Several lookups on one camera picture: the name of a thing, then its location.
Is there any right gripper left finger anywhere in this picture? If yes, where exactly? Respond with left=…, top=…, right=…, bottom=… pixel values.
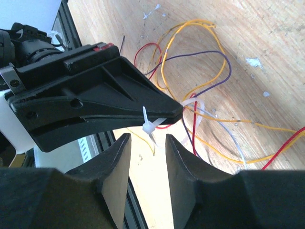
left=0, top=134, right=131, bottom=229

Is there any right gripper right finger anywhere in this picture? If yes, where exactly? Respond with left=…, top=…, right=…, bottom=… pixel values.
left=166, top=134, right=305, bottom=229

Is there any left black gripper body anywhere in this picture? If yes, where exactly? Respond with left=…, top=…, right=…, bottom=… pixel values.
left=5, top=43, right=119, bottom=100

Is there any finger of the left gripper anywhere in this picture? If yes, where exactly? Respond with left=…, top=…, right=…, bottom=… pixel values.
left=21, top=112, right=181, bottom=152
left=8, top=57, right=183, bottom=119

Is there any white zip tie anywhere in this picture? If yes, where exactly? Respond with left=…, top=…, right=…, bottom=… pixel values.
left=142, top=97, right=205, bottom=147

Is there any red wire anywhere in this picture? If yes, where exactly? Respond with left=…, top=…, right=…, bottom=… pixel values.
left=134, top=42, right=305, bottom=170

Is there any yellow wire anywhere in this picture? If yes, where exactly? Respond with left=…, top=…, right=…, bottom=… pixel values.
left=126, top=19, right=305, bottom=165

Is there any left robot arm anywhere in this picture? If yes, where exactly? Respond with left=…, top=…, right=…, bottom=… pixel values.
left=0, top=23, right=183, bottom=153

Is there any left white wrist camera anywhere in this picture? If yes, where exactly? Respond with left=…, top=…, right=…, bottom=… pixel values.
left=0, top=89, right=35, bottom=167

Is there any light blue slotted cable duct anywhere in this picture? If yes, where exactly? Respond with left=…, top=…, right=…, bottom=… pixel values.
left=78, top=137, right=93, bottom=163

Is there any white wire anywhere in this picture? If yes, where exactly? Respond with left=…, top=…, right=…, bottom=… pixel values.
left=197, top=104, right=247, bottom=169

